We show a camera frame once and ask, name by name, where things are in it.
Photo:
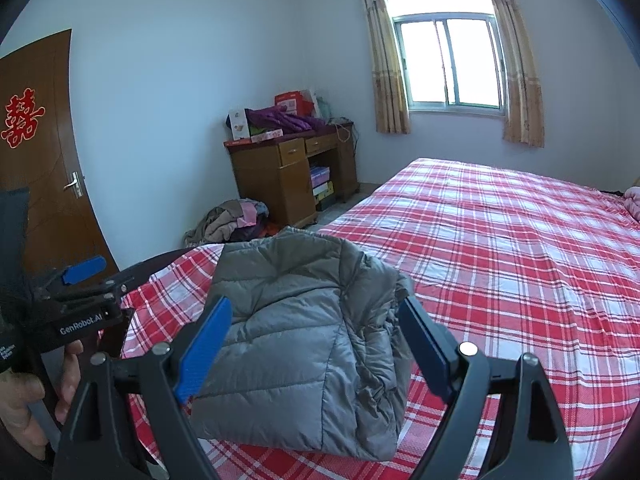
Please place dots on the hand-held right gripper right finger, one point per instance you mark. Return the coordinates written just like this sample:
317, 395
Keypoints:
427, 350

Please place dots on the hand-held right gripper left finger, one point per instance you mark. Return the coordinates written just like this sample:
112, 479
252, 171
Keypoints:
205, 350

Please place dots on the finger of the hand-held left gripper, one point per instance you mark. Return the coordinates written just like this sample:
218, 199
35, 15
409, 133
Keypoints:
100, 290
85, 268

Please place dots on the grey puffer jacket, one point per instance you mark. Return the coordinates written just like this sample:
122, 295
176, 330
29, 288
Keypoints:
300, 330

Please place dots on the pile of clothes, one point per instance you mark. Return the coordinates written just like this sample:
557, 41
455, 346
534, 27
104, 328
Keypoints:
225, 222

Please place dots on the person's left hand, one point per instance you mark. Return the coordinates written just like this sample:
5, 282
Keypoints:
17, 395

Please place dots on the wooden door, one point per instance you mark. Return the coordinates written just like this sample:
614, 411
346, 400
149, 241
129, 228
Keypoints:
45, 210

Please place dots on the bed with red plaid sheet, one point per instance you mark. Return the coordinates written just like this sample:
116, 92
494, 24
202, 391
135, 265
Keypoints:
500, 260

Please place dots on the red paper door decoration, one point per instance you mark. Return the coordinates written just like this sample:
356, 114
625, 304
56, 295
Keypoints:
22, 120

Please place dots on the wooden desk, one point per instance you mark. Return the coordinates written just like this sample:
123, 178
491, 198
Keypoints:
265, 180

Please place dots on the dark box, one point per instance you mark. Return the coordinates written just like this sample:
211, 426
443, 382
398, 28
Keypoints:
325, 201

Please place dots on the yellow and white box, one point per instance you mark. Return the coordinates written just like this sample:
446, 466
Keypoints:
323, 189

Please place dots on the purple box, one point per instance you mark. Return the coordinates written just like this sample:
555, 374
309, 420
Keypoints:
320, 176

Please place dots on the pink flat box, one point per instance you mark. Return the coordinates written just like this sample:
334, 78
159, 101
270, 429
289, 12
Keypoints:
266, 135

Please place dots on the purple clothing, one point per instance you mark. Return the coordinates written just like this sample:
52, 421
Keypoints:
285, 121

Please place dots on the pink quilt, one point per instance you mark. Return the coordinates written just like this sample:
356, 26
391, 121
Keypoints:
632, 202

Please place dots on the red box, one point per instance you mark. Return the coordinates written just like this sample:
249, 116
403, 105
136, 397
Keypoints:
295, 102

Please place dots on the pale green container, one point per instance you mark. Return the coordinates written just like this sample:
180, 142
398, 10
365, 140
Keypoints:
322, 106

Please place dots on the beige patterned curtain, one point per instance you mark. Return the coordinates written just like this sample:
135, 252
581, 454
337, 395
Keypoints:
385, 70
517, 70

